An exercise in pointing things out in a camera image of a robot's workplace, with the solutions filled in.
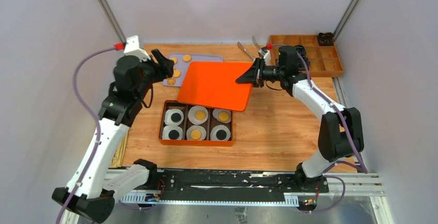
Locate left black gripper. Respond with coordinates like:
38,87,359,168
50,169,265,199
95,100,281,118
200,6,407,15
134,49,173,101

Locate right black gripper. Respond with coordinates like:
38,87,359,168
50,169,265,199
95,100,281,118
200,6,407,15
236,57,285,88

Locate lavender cookie tray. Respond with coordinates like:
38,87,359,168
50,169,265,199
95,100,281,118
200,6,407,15
162,53,224,87

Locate round yellow biscuit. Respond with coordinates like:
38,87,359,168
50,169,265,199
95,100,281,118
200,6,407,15
182,54,192,62
173,70,181,78
190,130,202,140
170,57,178,65

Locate metal tongs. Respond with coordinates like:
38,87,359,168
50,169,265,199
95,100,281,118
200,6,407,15
237,36,266,62

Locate orange box lid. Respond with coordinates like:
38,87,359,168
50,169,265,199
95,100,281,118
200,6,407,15
177,62,253,112

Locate black sandwich cookie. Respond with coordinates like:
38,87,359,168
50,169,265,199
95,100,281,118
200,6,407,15
170,112,183,125
216,130,228,140
168,130,180,140

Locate round yellow biscuit cup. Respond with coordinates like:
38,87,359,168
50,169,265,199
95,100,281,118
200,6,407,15
218,111,230,123

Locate round yellow biscuit boxed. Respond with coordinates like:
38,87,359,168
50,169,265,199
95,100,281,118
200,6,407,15
195,110,207,121

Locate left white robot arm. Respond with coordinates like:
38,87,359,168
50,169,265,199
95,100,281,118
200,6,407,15
52,36,174,223

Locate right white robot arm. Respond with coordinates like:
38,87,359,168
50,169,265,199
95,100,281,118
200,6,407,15
236,45,368,192

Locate flower butter cookie lower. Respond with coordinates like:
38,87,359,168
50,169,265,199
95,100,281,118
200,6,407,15
167,78,176,85

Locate rolled dark fabric right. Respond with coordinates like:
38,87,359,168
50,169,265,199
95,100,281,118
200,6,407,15
298,56,310,71

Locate rolled dark fabric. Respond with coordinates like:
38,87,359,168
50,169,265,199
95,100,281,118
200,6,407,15
295,45,307,57
298,56,310,71

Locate white paper cup back-left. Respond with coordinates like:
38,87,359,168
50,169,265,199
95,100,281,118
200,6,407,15
164,108,184,126

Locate white paper cup back-right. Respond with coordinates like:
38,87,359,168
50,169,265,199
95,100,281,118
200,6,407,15
212,108,231,123

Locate rolled dark fabric top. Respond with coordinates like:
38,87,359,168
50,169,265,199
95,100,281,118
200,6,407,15
295,45,307,57

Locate white paper cup back-middle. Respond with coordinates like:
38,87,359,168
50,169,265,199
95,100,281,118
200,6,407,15
188,106,208,125

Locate orange compartment box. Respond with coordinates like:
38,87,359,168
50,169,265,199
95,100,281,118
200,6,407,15
158,100,234,147

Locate white paper cup front-left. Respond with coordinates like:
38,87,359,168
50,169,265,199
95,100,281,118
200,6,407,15
162,125,183,140

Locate white paper cup front-right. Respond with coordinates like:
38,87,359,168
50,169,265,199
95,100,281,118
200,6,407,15
210,125,231,141

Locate wooden compartment organizer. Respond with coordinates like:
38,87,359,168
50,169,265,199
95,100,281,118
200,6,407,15
269,35,344,78

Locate white paper cup front-middle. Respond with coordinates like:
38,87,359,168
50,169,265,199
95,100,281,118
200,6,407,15
186,125,207,141

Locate black object in corner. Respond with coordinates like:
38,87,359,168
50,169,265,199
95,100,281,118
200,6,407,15
317,32,334,46

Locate yellow cloth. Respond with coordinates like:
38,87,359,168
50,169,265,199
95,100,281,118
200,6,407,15
109,134,128,169

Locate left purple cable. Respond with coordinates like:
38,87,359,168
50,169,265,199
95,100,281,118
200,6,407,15
54,46,119,224

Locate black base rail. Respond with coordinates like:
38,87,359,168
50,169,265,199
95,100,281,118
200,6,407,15
135,169,329,203

